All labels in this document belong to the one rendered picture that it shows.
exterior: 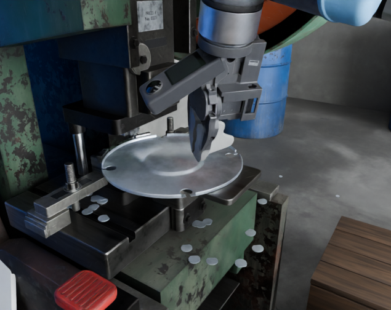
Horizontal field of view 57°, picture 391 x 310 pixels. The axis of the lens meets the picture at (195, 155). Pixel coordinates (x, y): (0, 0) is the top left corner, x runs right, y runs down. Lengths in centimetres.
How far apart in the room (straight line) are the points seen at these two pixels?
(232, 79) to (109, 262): 37
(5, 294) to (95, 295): 46
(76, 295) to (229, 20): 38
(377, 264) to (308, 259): 55
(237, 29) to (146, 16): 29
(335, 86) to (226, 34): 361
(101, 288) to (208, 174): 31
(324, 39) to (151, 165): 340
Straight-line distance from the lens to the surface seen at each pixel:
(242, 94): 50
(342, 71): 400
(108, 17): 57
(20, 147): 87
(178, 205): 74
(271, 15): 95
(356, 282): 119
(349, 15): 39
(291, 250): 180
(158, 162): 75
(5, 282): 92
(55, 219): 71
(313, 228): 197
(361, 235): 138
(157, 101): 48
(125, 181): 70
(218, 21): 45
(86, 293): 51
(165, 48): 75
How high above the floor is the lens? 111
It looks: 25 degrees down
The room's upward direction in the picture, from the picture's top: straight up
